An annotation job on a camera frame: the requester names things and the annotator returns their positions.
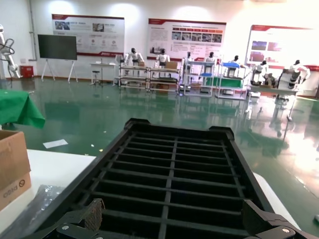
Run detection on black slotted plastic container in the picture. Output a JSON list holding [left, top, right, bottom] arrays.
[[23, 118, 278, 239]]

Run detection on crumpled silver antistatic bag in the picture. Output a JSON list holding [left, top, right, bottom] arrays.
[[0, 184, 67, 236]]

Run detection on white frame workbench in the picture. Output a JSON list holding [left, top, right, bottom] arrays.
[[118, 64, 151, 91], [149, 66, 181, 95]]

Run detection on white work table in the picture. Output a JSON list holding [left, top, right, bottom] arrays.
[[245, 84, 300, 122]]

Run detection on red box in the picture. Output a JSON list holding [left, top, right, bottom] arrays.
[[19, 65, 34, 79]]

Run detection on wall poster with purple photos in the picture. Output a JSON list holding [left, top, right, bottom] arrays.
[[245, 24, 319, 71]]

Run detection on green tablecloth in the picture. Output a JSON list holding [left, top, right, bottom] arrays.
[[0, 89, 46, 129]]

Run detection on brown cardboard box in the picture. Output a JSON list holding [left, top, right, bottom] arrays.
[[0, 129, 32, 211]]

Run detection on black display on stand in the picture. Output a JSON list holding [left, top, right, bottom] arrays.
[[37, 34, 79, 83]]

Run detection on white paper sheet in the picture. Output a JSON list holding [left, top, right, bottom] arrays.
[[42, 139, 69, 149]]

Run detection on grey wall pipe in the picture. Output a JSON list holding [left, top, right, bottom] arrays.
[[28, 0, 34, 62]]

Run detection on white desk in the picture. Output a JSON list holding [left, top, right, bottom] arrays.
[[89, 61, 120, 86]]

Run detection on black round stool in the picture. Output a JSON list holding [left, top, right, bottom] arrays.
[[90, 70, 101, 87]]

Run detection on wall poster with grey photos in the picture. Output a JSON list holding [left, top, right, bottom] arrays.
[[51, 13, 125, 56]]

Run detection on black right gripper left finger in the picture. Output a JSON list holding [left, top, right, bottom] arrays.
[[56, 198, 106, 239]]

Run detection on wall poster with orange row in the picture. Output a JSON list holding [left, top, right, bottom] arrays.
[[147, 17, 227, 62]]

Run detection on white shelf rack blue bins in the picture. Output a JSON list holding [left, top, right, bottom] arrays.
[[182, 58, 215, 98], [214, 61, 248, 101]]

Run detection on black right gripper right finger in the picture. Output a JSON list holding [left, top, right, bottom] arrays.
[[241, 200, 304, 239]]

